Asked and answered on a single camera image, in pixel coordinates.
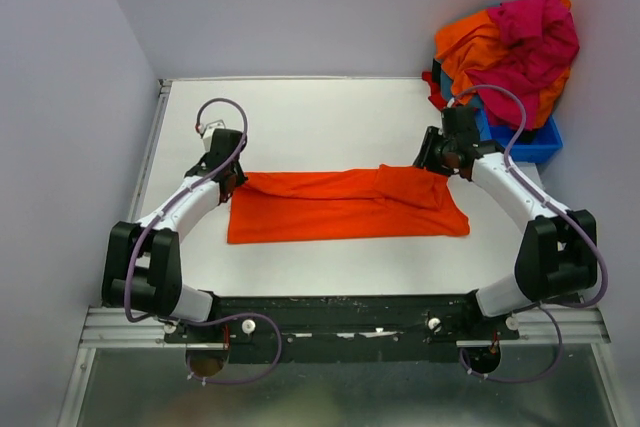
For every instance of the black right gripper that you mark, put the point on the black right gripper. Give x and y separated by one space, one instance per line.
425 157

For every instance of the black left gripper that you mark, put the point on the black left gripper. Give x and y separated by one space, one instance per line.
240 174

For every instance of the bright orange t shirt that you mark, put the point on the bright orange t shirt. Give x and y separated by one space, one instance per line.
388 201

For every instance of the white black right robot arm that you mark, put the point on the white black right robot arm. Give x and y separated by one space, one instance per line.
556 256

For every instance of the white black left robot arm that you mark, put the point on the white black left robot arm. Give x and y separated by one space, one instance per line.
143 262

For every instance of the red t shirt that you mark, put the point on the red t shirt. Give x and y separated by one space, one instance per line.
435 97

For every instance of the teal blue t shirt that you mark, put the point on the teal blue t shirt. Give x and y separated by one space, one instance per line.
446 84

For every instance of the blue plastic bin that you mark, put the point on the blue plastic bin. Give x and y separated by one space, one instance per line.
535 147

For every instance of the orange t shirt in pile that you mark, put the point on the orange t shirt in pile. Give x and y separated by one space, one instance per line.
470 43

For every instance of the magenta t shirt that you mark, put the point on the magenta t shirt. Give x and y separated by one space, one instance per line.
539 44

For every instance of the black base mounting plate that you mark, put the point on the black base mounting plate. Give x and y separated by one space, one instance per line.
344 329

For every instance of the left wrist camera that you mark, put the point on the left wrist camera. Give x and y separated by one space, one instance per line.
207 129

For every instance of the aluminium extrusion rail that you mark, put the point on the aluminium extrusion rail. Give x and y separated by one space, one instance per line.
108 328

